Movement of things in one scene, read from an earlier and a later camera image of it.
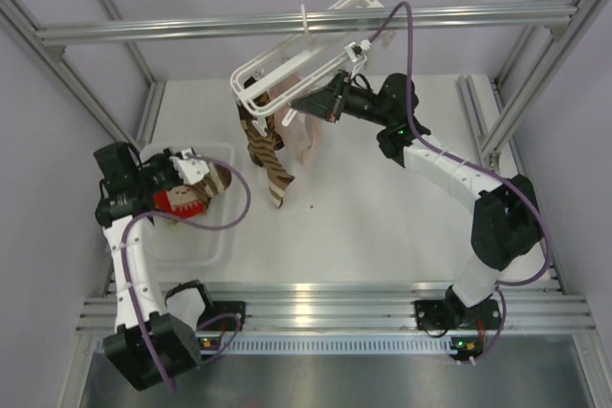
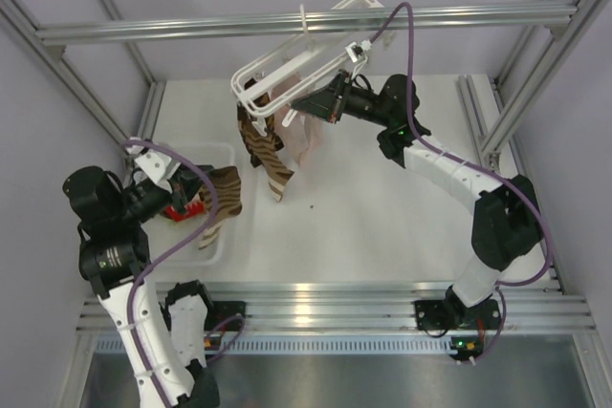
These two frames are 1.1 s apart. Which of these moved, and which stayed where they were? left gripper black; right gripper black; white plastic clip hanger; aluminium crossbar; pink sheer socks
Moved: left gripper black
Stayed: right gripper black; white plastic clip hanger; pink sheer socks; aluminium crossbar
